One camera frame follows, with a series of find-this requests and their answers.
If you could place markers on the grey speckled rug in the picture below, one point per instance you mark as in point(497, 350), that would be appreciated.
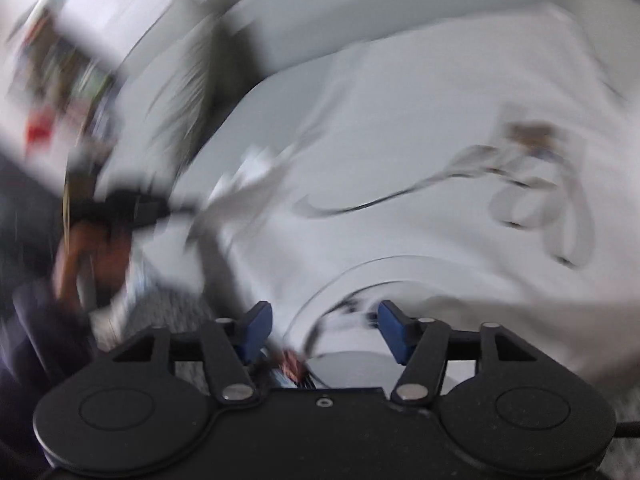
point(160, 320)

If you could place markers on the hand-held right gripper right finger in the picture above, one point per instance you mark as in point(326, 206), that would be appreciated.
point(395, 330)

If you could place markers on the grey cushion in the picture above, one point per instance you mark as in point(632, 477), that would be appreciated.
point(192, 90)

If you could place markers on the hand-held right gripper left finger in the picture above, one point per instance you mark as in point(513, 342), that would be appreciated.
point(257, 330)

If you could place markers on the person's left hand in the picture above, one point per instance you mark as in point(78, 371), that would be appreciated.
point(90, 260)

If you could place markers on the white printed shirt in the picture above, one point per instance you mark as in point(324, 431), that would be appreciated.
point(425, 135)

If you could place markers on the dark cloth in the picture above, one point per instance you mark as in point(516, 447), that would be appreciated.
point(30, 360)

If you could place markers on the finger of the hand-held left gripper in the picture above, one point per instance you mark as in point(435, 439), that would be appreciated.
point(185, 208)

